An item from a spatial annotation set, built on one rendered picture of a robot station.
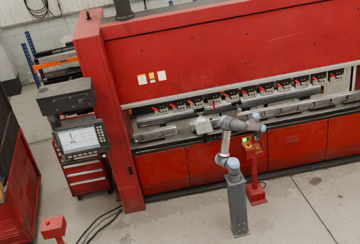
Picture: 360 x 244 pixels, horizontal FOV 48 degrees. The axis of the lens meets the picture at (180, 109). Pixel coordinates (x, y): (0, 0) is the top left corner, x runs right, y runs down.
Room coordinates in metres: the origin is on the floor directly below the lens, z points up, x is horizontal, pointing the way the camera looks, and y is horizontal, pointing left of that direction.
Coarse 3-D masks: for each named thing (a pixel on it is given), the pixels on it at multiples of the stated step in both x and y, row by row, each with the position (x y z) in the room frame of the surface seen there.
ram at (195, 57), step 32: (352, 0) 3.90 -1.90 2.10; (160, 32) 3.83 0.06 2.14; (192, 32) 3.84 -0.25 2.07; (224, 32) 3.85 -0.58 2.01; (256, 32) 3.87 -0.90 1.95; (288, 32) 3.88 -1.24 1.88; (320, 32) 3.89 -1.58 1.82; (352, 32) 3.90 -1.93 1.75; (128, 64) 3.82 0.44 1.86; (160, 64) 3.83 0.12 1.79; (192, 64) 3.84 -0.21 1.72; (224, 64) 3.85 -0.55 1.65; (256, 64) 3.86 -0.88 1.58; (288, 64) 3.88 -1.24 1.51; (320, 64) 3.89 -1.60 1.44; (352, 64) 3.90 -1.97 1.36; (128, 96) 3.81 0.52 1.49; (160, 96) 3.83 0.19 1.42
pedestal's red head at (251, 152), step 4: (248, 136) 3.61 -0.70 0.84; (252, 136) 3.62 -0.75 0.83; (260, 140) 3.55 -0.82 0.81; (244, 144) 3.56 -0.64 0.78; (252, 144) 3.53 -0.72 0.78; (256, 144) 3.57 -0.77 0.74; (260, 144) 3.55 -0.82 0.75; (244, 148) 3.50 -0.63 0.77; (248, 148) 3.48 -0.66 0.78; (252, 148) 3.47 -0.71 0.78; (260, 148) 3.53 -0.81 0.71; (244, 152) 3.51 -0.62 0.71; (248, 152) 3.45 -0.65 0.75; (252, 152) 3.46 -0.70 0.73; (256, 152) 3.48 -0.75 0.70; (260, 152) 3.47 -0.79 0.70; (248, 156) 3.45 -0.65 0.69; (252, 156) 3.46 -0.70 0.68; (256, 156) 3.46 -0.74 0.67
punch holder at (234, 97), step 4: (236, 88) 3.85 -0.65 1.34; (224, 92) 3.88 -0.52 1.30; (228, 92) 3.85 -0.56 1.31; (232, 92) 3.85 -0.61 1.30; (236, 92) 3.85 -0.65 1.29; (224, 96) 3.93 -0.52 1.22; (232, 96) 3.85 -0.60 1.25; (236, 96) 3.85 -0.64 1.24; (228, 100) 3.85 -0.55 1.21; (232, 100) 3.85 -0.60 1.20; (236, 100) 3.85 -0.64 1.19
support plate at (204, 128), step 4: (208, 120) 3.82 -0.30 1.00; (196, 124) 3.79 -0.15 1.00; (204, 124) 3.76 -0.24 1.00; (208, 124) 3.75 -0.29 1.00; (196, 128) 3.71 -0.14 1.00; (200, 128) 3.69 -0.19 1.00; (204, 128) 3.68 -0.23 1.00; (208, 128) 3.67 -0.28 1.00; (212, 128) 3.66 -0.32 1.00; (200, 132) 3.62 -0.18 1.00; (204, 132) 3.61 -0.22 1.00; (208, 132) 3.60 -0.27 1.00
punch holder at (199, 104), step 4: (192, 96) 3.84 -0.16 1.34; (196, 96) 3.84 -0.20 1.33; (200, 96) 3.84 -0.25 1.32; (192, 100) 3.84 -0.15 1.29; (196, 100) 3.84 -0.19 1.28; (200, 100) 3.84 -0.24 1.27; (192, 104) 3.83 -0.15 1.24; (196, 104) 3.83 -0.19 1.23; (200, 104) 3.84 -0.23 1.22; (192, 108) 3.83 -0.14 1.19; (196, 108) 3.83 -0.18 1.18
